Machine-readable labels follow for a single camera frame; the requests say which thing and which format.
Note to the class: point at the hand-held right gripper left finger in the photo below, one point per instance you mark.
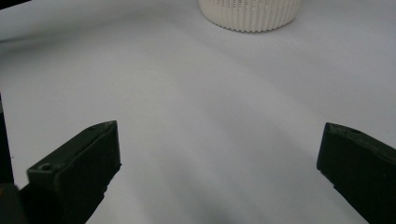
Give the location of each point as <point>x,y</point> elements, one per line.
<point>77,174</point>

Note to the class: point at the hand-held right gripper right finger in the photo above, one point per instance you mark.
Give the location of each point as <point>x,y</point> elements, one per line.
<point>364,168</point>

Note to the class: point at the white slotted plastic basket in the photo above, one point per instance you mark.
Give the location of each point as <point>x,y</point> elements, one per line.
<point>249,14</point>

